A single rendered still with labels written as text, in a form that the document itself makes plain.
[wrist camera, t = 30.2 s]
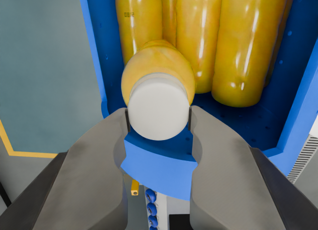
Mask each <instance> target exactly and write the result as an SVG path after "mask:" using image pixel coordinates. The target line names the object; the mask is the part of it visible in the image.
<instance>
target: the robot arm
mask: <svg viewBox="0 0 318 230"><path fill-rule="evenodd" d="M188 131H191V133H192V135H193V147H192V156H193V157H194V159H195V160H196V162H197V164H198V166H197V167H196V168H195V169H194V170H193V172H192V181H191V193H190V224H191V226H192V228H193V230H318V209H317V207H316V206H315V205H314V204H313V203H312V202H311V201H310V200H309V199H308V198H307V197H306V196H305V195H304V194H303V193H302V192H301V191H300V190H299V189H298V188H297V187H296V186H295V185H294V184H293V182H292V181H291V180H290V179H289V178H288V177H287V176H286V175H285V174H284V173H283V172H282V171H281V170H280V169H279V168H278V167H277V166H276V165H275V164H274V163H273V162H272V161H271V160H270V159H269V158H268V157H267V156H266V155H265V154H264V153H263V152H262V151H261V150H260V149H259V148H252V147H251V146H250V145H249V144H248V143H247V142H246V141H245V140H244V139H243V138H242V137H241V136H240V135H239V134H238V133H237V132H235V131H234V130H233V129H231V128H230V127H229V126H227V125H226V124H225V123H223V122H222V121H220V120H219V119H217V118H215V117H214V116H212V115H211V114H209V113H208V112H206V111H204V110H203V109H201V108H200V107H198V106H190V107H189V119H188ZM128 132H131V130H130V122H129V117H128V109H127V108H126V107H123V108H119V109H117V110H116V111H114V112H113V113H112V114H110V115H109V116H108V117H106V118H105V119H103V120H102V121H100V122H99V123H98V124H96V125H95V126H93V127H92V128H90V129H89V130H88V131H87V132H85V133H84V134H83V135H82V136H81V137H80V138H79V139H78V140H77V141H76V142H75V143H74V144H73V145H72V146H71V147H70V148H69V149H68V150H67V152H60V153H58V154H57V156H56V157H55V158H54V159H53V160H52V161H51V162H50V163H49V164H48V165H47V166H46V167H45V168H44V169H43V170H42V172H41V173H40V174H39V175H38V176H37V177H36V178H35V179H34V180H33V181H32V182H31V183H30V184H29V185H28V187H27V188H26V189H25V190H24V191H23V192H22V193H21V194H20V195H19V196H18V197H17V198H16V199H15V200H14V202H13V203H12V204H11V205H10V206H9V207H8V208H7V209H6V210H5V211H4V212H3V214H2V215H1V216H0V230H125V229H126V227H127V223H128V199H127V194H126V189H125V184H124V178H123V174H122V172H121V171H120V170H119V169H120V166H121V164H122V162H123V161H124V159H125V158H126V150H125V145H124V139H125V137H126V135H127V134H128Z"/></svg>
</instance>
